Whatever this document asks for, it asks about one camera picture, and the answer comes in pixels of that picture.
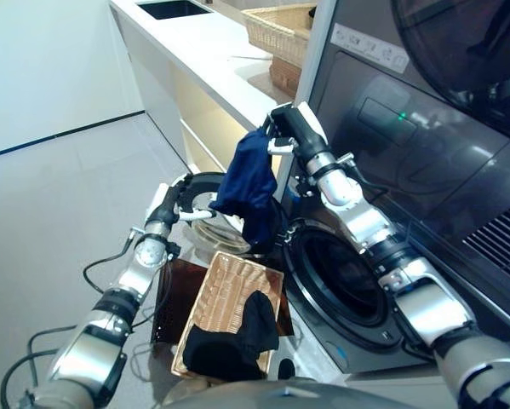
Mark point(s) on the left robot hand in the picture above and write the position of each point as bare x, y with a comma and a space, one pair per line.
165, 209

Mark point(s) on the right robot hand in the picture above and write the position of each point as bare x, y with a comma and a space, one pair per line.
305, 132

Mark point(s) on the blue garment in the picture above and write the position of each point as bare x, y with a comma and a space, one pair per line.
248, 179

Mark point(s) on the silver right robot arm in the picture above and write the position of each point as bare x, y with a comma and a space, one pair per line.
365, 221

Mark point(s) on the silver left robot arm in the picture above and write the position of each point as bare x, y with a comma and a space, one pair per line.
88, 345

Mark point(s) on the brown woven basket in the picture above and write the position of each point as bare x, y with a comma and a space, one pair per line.
284, 72

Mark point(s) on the blue energy label sticker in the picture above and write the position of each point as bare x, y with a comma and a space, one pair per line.
295, 198

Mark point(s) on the white tall side panel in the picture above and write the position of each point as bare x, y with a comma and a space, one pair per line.
318, 42

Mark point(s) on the woven wicker laundry basket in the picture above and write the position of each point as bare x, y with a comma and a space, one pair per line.
225, 289

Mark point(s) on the pale wicker tray basket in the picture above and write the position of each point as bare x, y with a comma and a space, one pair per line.
276, 30

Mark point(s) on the white pictogram label sticker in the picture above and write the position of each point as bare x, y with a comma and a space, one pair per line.
369, 47

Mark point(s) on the white laundry counter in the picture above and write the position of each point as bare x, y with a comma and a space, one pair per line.
186, 42

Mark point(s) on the grey dryer with round door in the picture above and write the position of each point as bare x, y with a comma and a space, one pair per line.
450, 170

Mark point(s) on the black garment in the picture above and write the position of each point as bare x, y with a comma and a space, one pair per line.
220, 353

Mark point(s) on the black rectangular sink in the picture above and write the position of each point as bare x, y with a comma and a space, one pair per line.
173, 8

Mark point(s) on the grey robot torso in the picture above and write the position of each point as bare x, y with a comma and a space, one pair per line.
280, 396

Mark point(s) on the tiny blue sticker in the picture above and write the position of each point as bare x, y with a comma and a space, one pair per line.
342, 353

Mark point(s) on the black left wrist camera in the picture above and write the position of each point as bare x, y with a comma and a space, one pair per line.
173, 251

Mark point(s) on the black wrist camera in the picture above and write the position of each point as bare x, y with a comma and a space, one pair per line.
173, 251
303, 187

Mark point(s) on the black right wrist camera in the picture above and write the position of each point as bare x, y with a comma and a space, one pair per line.
303, 187

